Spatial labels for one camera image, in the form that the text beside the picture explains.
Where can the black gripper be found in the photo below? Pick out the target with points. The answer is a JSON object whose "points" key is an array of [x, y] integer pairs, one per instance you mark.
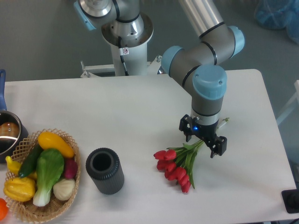
{"points": [[217, 144]]}

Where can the red tulip bouquet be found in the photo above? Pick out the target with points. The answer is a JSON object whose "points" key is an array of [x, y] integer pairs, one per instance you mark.
{"points": [[177, 163]]}

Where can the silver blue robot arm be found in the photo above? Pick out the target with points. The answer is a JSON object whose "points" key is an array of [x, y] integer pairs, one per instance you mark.
{"points": [[197, 70]]}

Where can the white furniture at right edge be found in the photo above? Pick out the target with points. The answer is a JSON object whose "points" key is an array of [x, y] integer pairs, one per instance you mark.
{"points": [[290, 105]]}

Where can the dark grey ribbed vase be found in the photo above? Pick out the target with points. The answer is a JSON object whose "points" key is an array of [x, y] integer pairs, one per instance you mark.
{"points": [[104, 167]]}

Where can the black device at table edge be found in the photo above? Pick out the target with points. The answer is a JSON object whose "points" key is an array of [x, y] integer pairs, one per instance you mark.
{"points": [[291, 200]]}

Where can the red radish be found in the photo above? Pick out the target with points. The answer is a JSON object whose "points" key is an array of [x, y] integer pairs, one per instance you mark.
{"points": [[70, 169]]}

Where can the blue plastic bag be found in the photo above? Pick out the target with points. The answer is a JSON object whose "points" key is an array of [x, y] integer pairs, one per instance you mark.
{"points": [[278, 15]]}

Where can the white garlic bulb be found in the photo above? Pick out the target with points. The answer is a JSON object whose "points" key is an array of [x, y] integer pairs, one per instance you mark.
{"points": [[63, 189]]}

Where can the yellow squash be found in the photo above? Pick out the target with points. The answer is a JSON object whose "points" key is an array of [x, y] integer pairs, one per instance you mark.
{"points": [[49, 140]]}

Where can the green bok choy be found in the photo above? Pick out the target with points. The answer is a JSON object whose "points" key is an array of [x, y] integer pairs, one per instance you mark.
{"points": [[50, 165]]}

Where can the dark green cucumber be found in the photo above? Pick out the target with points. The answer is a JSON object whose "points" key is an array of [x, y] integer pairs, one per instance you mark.
{"points": [[30, 162]]}

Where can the yellow bell pepper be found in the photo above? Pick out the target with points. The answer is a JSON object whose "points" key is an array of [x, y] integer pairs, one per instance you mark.
{"points": [[20, 189]]}

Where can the woven wicker basket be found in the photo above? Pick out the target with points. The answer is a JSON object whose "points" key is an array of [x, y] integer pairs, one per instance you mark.
{"points": [[26, 211]]}

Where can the small yellow gourd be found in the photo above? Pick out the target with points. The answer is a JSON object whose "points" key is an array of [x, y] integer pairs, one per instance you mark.
{"points": [[14, 166]]}

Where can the orange fruit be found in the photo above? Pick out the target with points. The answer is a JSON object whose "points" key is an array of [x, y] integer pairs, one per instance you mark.
{"points": [[3, 209]]}

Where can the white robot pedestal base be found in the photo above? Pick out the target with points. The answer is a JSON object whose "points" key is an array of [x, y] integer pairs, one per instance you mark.
{"points": [[129, 48]]}

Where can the blue handled steel pot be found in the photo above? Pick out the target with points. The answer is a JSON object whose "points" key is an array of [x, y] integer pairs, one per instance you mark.
{"points": [[12, 131]]}

